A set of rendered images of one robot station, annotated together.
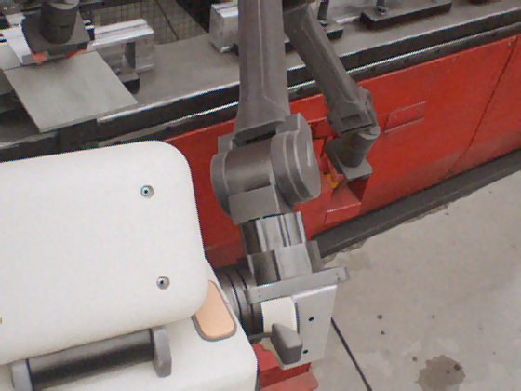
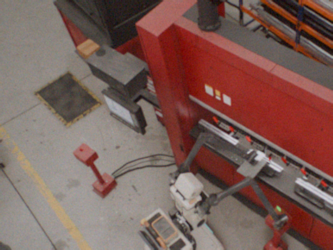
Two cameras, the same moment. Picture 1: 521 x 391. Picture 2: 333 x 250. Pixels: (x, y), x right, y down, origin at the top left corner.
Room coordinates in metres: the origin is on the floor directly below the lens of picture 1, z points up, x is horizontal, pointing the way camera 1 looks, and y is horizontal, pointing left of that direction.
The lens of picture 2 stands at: (0.49, -1.80, 4.69)
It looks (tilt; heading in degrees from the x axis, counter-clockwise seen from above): 56 degrees down; 86
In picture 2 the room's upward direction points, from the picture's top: 8 degrees counter-clockwise
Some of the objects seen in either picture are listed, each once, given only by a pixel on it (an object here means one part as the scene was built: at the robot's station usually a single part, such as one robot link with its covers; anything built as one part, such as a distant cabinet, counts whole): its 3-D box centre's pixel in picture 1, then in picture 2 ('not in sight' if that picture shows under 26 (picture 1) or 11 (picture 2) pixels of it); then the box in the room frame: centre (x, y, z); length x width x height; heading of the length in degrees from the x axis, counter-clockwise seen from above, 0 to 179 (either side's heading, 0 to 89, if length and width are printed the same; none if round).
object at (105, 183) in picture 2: not in sight; (94, 169); (-0.71, 1.12, 0.41); 0.25 x 0.20 x 0.83; 40
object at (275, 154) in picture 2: not in sight; (276, 150); (1.21, 0.36, 1.26); 0.15 x 0.09 x 0.17; 130
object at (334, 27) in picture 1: (289, 38); (309, 197); (1.45, 0.00, 0.89); 0.30 x 0.05 x 0.03; 130
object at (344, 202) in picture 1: (311, 174); (278, 220); (1.13, -0.10, 0.75); 0.20 x 0.16 x 0.18; 123
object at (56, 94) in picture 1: (61, 77); (251, 166); (0.99, 0.40, 1.00); 0.26 x 0.18 x 0.01; 40
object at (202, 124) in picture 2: not in sight; (218, 134); (0.74, 0.92, 0.92); 0.50 x 0.06 x 0.10; 130
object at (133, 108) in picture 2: not in sight; (126, 110); (-0.10, 1.05, 1.42); 0.45 x 0.12 x 0.36; 131
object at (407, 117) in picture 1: (406, 117); not in sight; (1.65, -0.39, 0.58); 0.15 x 0.02 x 0.07; 130
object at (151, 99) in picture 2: not in sight; (145, 103); (0.05, 1.31, 1.17); 0.40 x 0.24 x 0.07; 130
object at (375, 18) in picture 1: (407, 10); not in sight; (1.71, -0.30, 0.89); 0.30 x 0.05 x 0.03; 130
